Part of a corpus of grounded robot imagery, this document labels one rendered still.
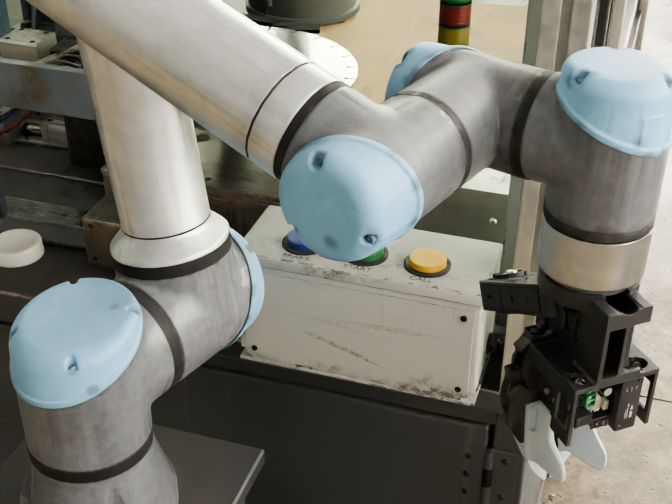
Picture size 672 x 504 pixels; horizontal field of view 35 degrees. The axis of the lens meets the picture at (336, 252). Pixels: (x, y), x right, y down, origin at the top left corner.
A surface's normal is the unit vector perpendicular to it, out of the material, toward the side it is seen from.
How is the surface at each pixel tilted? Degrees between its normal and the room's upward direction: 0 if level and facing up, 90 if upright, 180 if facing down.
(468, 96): 30
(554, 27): 90
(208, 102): 85
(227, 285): 81
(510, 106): 52
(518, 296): 88
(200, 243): 37
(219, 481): 0
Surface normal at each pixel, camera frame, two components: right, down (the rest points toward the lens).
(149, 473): 0.87, -0.04
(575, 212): -0.60, 0.43
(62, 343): -0.07, -0.78
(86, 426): 0.25, 0.51
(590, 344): -0.93, 0.19
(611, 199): -0.11, 0.54
